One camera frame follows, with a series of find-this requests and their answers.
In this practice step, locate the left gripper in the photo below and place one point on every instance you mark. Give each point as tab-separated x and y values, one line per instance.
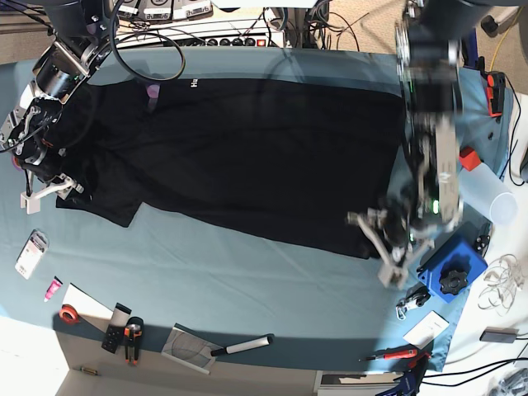
399	235

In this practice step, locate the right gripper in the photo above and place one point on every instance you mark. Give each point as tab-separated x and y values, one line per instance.
45	177

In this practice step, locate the black t-shirt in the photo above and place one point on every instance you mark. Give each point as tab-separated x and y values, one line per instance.
280	160

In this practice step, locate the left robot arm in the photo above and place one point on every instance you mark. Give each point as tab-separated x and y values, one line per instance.
428	48

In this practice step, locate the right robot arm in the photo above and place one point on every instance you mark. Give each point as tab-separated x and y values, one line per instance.
82	32

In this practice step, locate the purple tape roll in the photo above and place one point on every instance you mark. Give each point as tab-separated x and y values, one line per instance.
16	164

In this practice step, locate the metal pulley carabiner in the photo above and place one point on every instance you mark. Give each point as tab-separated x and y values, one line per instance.
415	298

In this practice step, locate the blue block with knob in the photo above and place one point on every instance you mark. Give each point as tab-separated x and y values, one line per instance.
452	269

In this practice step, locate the pink white blister pack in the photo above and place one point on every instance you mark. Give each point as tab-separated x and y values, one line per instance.
32	253

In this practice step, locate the pink small tube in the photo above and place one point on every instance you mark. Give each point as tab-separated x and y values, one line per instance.
54	286

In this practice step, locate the translucent plastic cup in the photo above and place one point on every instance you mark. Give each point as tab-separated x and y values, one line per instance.
482	189

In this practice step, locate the red cube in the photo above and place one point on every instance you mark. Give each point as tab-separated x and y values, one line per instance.
469	159

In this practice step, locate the white card box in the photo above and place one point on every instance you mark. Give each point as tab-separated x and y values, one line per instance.
430	327

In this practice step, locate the orange screwdriver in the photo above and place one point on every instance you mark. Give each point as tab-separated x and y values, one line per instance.
394	355

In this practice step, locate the orange tape roll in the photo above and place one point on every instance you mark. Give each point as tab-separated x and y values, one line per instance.
68	314

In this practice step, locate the grey adapter box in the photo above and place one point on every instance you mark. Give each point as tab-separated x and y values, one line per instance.
494	335

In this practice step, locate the orange black pliers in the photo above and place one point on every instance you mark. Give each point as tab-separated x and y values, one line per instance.
133	336

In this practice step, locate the black white remote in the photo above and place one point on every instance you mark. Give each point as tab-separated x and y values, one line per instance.
115	329

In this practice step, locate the white black marker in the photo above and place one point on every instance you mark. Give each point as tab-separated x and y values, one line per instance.
264	341

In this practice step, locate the orange black clamp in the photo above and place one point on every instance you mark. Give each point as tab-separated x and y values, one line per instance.
495	93

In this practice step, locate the grey patterned booklet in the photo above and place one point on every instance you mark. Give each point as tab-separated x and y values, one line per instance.
189	350

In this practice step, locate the power strip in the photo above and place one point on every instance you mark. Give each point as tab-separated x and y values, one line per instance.
274	39

